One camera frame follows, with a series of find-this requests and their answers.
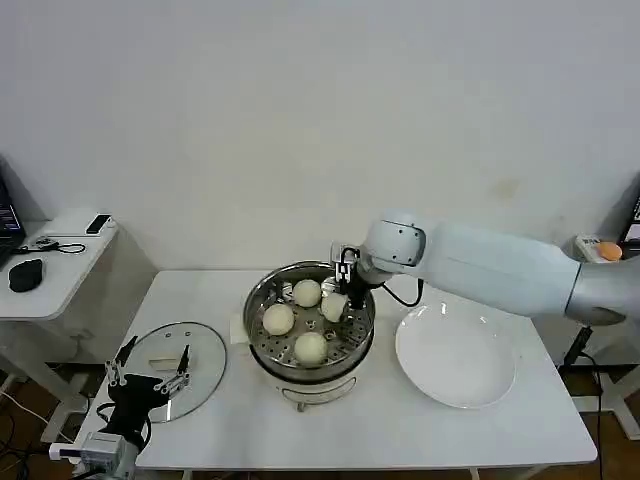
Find white round plate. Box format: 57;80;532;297
394;303;517;411

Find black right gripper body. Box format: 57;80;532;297
347;267;374;297

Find white electric cooker base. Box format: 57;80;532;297
249;327;374;415

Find black smartphone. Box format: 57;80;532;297
85;213;113;236

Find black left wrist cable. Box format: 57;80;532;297
95;401;153;447

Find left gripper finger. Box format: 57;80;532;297
153;344;192;397
104;335;139;387

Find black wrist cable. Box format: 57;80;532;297
95;401;153;447
380;278;425;308

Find steel perforated steamer basket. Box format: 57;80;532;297
243;260;377;371

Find black laptop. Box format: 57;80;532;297
0;158;28;269

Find white desk with legs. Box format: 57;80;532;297
573;234;640;444

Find black power cable with adapter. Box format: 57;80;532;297
560;324;601;381

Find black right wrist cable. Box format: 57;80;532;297
380;278;425;308

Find white side desk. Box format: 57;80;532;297
0;208;120;445

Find round glass lid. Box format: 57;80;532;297
118;321;229;425

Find dark laptop screen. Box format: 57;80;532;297
621;173;640;251

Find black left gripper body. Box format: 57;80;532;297
107;373;170;437

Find white steamed bun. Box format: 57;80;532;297
292;279;323;309
293;331;330;367
262;303;297;338
319;291;348;324

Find black computer mouse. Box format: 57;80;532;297
8;258;45;294

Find white floor cable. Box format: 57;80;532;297
0;388;61;426

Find black cable with keys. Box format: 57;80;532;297
20;238;87;255

